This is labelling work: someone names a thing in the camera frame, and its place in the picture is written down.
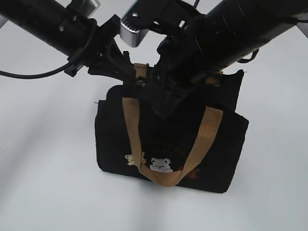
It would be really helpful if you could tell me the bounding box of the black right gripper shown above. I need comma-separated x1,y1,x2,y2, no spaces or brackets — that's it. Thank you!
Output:
134,0,210,120

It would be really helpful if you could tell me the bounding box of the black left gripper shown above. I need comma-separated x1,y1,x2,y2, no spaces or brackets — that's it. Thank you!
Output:
64,15,136,83

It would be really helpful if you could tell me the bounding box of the black canvas tote bag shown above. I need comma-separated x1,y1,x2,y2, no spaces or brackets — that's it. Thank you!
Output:
95,70,249,193

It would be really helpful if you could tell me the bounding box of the silver metal zipper pull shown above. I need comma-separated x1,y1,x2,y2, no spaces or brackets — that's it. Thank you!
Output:
136,77,146,87

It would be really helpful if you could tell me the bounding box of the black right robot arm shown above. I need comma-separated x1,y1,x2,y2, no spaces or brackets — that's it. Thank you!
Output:
127,0,308,117

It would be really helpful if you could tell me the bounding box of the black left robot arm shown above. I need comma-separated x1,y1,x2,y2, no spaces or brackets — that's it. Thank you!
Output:
0,0,136,84

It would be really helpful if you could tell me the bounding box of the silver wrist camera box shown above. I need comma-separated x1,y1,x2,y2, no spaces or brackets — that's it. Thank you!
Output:
120,16,149,48

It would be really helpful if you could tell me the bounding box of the black cable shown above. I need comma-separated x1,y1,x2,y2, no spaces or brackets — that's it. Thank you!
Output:
0,63,73,79

